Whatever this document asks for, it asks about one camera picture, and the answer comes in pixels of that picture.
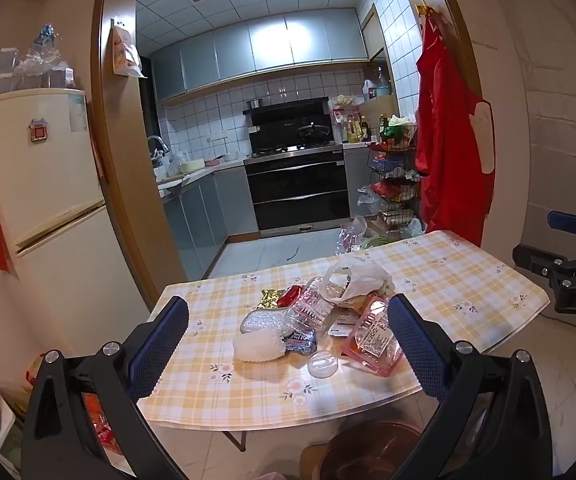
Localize grey upper cabinets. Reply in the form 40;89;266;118
150;8;371;104

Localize pile of clear plastic bags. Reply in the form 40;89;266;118
334;214;427;255

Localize red apron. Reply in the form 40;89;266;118
414;7;497;249

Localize white paper receipt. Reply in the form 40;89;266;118
327;307;364;339

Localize grey lower cabinets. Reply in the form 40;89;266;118
160;164;261;282

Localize white plastic bag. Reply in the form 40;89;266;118
322;256;397;307

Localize black wire rack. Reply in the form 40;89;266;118
366;122;427;239

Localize black wok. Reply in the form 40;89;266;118
297;123;333;141

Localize pink transparent package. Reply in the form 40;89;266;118
340;296;405;377

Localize cream refrigerator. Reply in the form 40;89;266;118
0;88;151;361

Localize white fridge sticker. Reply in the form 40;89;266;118
70;95;88;134

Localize brown plastic bin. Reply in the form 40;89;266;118
318;421;425;480

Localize white foam fruit net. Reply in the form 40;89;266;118
232;327;287;364

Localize grey cabinets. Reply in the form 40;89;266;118
150;8;371;104
160;164;261;282

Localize black range hood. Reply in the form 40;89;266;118
243;97;332;139

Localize chrome faucet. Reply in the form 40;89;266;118
146;135;171;159

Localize gold foil wrapper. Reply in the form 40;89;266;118
255;287;289;311

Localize row of condiment bottles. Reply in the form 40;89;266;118
344;112;371;144

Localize red fridge magnet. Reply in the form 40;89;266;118
28;117;50;143

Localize metal table leg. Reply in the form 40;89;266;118
223;430;249;454

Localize red snack package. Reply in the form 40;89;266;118
82;392;124;457

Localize clear round lid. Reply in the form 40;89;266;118
307;351;340;379

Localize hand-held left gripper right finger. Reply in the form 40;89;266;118
387;293;554;480

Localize yellow checked tablecloth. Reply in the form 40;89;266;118
136;230;552;432

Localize wooden door frame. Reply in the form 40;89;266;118
90;0;486;306

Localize clear plastic box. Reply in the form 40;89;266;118
0;49;19;94

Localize silver glitter pouch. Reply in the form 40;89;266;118
240;308;293;336

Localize orange yellow snack bag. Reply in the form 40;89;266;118
24;352;47;387

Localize hanging paper bag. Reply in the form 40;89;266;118
110;17;147;80

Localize blue white wrapper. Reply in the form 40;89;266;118
282;330;319;355

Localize black built-in oven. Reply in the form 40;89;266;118
244;144;351;239

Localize crumpled clear plastic bag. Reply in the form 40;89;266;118
26;22;71;81

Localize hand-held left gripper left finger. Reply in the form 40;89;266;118
21;296;191;480

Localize crushed clear plastic bottle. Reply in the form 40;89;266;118
283;277;347;334

